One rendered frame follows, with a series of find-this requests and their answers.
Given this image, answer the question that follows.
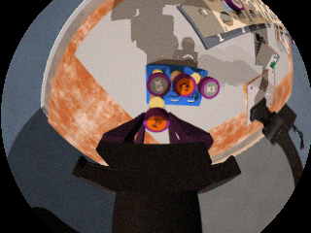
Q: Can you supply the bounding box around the plastic tube with dark red cap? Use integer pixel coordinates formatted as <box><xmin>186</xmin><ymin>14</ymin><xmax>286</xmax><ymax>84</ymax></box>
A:
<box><xmin>147</xmin><ymin>69</ymin><xmax>171</xmax><ymax>97</ymax></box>

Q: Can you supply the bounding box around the white sample tube with purple cap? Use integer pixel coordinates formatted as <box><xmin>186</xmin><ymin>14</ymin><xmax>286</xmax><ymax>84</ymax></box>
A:
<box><xmin>280</xmin><ymin>29</ymin><xmax>292</xmax><ymax>37</ymax></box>

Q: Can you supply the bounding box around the white sample tube with magenta cap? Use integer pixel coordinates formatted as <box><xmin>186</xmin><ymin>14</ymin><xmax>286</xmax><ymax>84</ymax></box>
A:
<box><xmin>221</xmin><ymin>0</ymin><xmax>244</xmax><ymax>13</ymax></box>

